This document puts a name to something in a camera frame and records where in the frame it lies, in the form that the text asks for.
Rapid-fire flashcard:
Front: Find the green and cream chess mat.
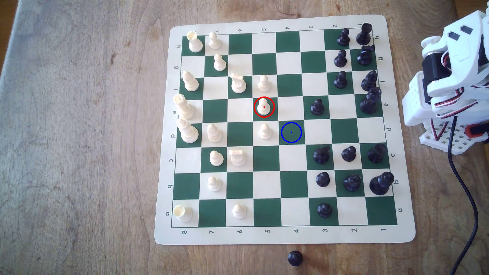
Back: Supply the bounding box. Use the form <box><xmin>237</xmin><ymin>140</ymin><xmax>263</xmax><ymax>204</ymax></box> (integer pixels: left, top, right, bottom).
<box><xmin>154</xmin><ymin>15</ymin><xmax>416</xmax><ymax>245</ymax></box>

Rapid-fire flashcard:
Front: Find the black king chess piece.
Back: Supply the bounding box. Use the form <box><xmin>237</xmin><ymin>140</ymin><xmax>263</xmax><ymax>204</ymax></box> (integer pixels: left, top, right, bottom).
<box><xmin>359</xmin><ymin>86</ymin><xmax>382</xmax><ymax>115</ymax></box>

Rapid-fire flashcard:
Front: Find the white queen chess piece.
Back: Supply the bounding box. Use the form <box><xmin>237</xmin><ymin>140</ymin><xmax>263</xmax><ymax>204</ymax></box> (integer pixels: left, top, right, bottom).
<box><xmin>173</xmin><ymin>93</ymin><xmax>195</xmax><ymax>120</ymax></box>

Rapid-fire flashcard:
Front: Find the black queen chess piece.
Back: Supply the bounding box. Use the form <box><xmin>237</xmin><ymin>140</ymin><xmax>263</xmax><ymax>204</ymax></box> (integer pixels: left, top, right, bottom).
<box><xmin>369</xmin><ymin>171</ymin><xmax>395</xmax><ymax>196</ymax></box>

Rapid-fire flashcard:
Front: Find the white bishop chess piece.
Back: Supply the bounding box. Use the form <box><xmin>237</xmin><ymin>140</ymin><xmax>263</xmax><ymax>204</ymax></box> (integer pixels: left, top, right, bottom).
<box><xmin>182</xmin><ymin>70</ymin><xmax>199</xmax><ymax>92</ymax></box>
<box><xmin>206</xmin><ymin>123</ymin><xmax>223</xmax><ymax>144</ymax></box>

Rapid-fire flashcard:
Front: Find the black bishop chess piece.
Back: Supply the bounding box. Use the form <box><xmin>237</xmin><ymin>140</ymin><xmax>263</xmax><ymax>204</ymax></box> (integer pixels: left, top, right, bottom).
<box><xmin>367</xmin><ymin>143</ymin><xmax>387</xmax><ymax>164</ymax></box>
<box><xmin>361</xmin><ymin>70</ymin><xmax>378</xmax><ymax>92</ymax></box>

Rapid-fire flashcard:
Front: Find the black knight chess piece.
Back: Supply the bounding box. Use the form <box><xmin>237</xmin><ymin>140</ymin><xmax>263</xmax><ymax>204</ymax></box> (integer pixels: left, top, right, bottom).
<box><xmin>357</xmin><ymin>45</ymin><xmax>376</xmax><ymax>66</ymax></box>
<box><xmin>313</xmin><ymin>145</ymin><xmax>331</xmax><ymax>165</ymax></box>

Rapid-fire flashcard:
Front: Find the red white servo wire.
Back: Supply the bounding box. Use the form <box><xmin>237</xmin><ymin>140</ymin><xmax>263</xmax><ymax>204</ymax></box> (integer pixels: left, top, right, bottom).
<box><xmin>430</xmin><ymin>115</ymin><xmax>451</xmax><ymax>143</ymax></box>

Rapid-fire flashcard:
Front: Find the white rook chess piece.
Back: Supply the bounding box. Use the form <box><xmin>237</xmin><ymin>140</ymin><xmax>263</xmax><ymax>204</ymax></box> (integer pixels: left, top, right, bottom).
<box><xmin>186</xmin><ymin>31</ymin><xmax>204</xmax><ymax>53</ymax></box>
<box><xmin>173</xmin><ymin>205</ymin><xmax>193</xmax><ymax>223</ymax></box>

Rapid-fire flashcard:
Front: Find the white knight chess piece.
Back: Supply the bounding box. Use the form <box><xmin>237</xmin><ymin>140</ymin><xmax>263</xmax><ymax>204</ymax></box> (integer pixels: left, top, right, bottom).
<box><xmin>229</xmin><ymin>149</ymin><xmax>247</xmax><ymax>167</ymax></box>
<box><xmin>230</xmin><ymin>73</ymin><xmax>247</xmax><ymax>94</ymax></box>

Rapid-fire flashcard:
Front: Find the orange table clamp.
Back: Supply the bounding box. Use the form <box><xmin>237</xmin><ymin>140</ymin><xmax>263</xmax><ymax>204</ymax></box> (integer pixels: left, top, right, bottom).
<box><xmin>465</xmin><ymin>123</ymin><xmax>489</xmax><ymax>138</ymax></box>

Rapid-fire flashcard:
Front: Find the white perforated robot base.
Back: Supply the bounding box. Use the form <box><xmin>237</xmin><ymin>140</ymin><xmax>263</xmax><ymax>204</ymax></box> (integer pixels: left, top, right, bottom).
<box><xmin>419</xmin><ymin>121</ymin><xmax>489</xmax><ymax>155</ymax></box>

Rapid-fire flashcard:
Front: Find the black power cable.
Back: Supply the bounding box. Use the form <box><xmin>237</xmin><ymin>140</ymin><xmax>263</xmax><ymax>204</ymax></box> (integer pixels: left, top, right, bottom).
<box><xmin>448</xmin><ymin>115</ymin><xmax>479</xmax><ymax>275</ymax></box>

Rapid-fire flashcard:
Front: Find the white king chess piece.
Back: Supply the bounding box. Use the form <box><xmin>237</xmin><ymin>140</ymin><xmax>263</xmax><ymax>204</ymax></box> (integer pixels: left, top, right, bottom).
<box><xmin>176</xmin><ymin>118</ymin><xmax>199</xmax><ymax>144</ymax></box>

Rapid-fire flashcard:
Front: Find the black rook chess piece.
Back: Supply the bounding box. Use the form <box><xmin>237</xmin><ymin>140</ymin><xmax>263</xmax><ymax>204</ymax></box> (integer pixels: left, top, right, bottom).
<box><xmin>356</xmin><ymin>22</ymin><xmax>373</xmax><ymax>46</ymax></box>
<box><xmin>343</xmin><ymin>174</ymin><xmax>362</xmax><ymax>193</ymax></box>

